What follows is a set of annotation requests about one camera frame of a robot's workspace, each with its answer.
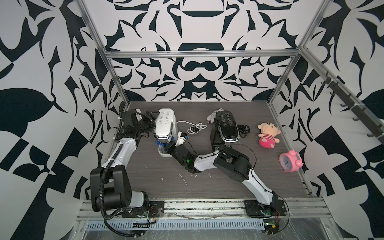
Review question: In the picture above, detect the pink alarm clock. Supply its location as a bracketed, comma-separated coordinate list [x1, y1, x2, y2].
[279, 150, 304, 173]

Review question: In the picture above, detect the newspaper print glasses case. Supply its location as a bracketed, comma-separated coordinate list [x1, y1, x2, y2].
[207, 108, 224, 124]

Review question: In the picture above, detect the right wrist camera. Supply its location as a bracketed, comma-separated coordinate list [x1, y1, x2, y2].
[176, 132, 189, 147]

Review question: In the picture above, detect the white coffee machine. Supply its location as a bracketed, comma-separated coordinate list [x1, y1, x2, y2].
[154, 109, 178, 158]

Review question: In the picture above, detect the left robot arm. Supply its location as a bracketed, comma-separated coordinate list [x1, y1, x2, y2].
[90, 102, 159, 238]

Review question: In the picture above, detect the white coiled power cable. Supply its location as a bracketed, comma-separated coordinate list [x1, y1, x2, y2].
[176, 120, 208, 135]

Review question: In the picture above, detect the pink plush pig toy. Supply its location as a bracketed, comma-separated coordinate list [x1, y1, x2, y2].
[258, 123, 281, 149]

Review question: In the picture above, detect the black coiled power cable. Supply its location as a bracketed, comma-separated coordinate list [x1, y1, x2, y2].
[237, 124, 251, 138]

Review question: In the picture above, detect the blue cleaning cloth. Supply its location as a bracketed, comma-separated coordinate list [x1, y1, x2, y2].
[156, 141, 168, 154]

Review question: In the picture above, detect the black coffee machine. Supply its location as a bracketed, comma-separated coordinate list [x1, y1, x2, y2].
[210, 110, 240, 151]

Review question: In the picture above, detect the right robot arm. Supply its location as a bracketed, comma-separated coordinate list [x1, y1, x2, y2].
[165, 142, 279, 210]

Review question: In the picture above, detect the wall hook rail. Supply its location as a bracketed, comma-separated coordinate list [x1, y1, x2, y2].
[322, 72, 384, 145]

